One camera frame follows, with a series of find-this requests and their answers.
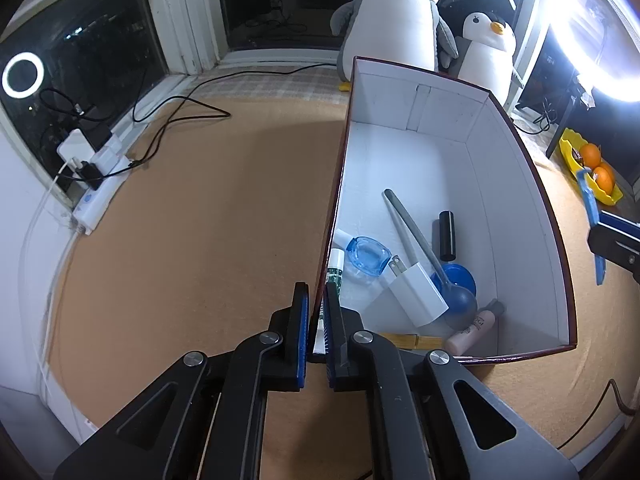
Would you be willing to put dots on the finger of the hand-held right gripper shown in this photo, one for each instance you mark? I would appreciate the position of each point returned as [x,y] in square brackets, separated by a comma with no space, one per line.
[589,200]
[615,247]

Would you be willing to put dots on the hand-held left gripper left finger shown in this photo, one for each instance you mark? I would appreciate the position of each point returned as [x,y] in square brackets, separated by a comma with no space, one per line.
[300,330]

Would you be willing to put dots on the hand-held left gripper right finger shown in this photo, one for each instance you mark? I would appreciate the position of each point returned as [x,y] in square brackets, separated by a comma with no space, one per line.
[329,330]

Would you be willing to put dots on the white patterned lighter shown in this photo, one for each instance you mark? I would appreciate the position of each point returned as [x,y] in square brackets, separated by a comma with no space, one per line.
[336,260]

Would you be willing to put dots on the red cardboard box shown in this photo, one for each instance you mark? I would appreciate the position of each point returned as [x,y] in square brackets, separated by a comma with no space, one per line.
[510,185]

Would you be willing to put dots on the small blue clear bottle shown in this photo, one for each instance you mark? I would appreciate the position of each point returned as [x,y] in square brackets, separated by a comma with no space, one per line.
[367,255]

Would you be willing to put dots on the white wall charger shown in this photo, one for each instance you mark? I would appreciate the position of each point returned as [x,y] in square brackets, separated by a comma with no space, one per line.
[417,295]

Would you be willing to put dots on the grey metal spoon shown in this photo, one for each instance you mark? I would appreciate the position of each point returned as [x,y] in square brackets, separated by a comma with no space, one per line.
[410,230]

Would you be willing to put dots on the pink bottle with grey cap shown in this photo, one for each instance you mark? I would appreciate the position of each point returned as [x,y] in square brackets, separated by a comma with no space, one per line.
[470,332]

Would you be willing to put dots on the black tube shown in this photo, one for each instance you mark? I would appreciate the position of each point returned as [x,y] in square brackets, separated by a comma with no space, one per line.
[447,235]

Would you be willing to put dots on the orange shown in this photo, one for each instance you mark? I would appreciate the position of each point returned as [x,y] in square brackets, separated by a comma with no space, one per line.
[603,178]
[591,154]

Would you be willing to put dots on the yellow leaf-shaped bowl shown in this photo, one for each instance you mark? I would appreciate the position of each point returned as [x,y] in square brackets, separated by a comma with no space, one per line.
[567,142]

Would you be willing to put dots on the small penguin plush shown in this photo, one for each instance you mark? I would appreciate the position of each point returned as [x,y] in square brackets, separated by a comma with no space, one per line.
[482,65]

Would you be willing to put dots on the white power strip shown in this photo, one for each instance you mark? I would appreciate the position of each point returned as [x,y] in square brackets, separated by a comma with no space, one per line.
[95,200]

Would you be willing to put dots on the checked cloth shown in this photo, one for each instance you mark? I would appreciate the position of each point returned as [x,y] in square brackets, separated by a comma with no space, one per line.
[240,85]

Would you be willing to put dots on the large penguin plush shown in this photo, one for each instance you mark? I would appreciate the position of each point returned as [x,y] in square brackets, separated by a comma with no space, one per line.
[395,30]

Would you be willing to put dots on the black plug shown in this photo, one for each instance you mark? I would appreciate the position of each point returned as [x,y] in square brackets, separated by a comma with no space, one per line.
[90,170]

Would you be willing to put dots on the white power adapter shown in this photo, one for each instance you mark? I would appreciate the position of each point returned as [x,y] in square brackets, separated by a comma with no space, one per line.
[75,147]

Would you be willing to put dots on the white window frame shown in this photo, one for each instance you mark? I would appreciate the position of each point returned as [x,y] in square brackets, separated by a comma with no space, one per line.
[175,20]

